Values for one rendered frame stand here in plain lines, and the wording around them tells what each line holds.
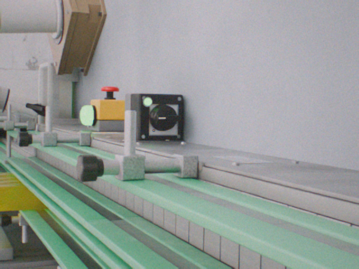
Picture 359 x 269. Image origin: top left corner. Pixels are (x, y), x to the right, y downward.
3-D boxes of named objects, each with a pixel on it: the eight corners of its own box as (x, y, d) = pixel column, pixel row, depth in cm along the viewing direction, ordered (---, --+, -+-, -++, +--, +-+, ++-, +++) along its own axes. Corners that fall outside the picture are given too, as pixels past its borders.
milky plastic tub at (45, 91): (64, 134, 183) (37, 134, 179) (65, 65, 181) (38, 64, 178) (77, 137, 167) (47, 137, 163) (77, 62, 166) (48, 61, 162)
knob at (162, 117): (173, 130, 94) (182, 131, 91) (148, 130, 93) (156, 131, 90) (174, 104, 94) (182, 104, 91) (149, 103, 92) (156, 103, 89)
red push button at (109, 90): (98, 101, 124) (99, 86, 124) (115, 101, 125) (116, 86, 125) (103, 101, 120) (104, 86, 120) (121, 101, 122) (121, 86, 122)
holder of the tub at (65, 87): (65, 150, 183) (41, 150, 180) (67, 66, 181) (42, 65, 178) (78, 154, 167) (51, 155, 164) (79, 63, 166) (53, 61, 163)
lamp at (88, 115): (91, 125, 124) (78, 125, 123) (91, 105, 124) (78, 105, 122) (96, 126, 120) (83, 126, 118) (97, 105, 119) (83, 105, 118)
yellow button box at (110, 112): (121, 130, 128) (90, 130, 125) (122, 97, 128) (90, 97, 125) (131, 131, 122) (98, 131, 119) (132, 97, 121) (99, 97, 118)
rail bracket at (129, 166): (189, 175, 64) (73, 179, 59) (190, 111, 64) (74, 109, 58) (204, 179, 60) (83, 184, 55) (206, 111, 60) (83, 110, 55)
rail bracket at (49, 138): (88, 145, 106) (16, 145, 101) (88, 106, 106) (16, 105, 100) (93, 147, 102) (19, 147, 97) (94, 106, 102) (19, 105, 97)
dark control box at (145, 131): (167, 138, 103) (123, 138, 99) (168, 94, 102) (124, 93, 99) (185, 140, 95) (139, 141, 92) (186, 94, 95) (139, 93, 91)
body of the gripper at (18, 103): (-4, 111, 170) (32, 121, 175) (0, 111, 161) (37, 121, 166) (3, 88, 171) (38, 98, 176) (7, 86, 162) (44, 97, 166)
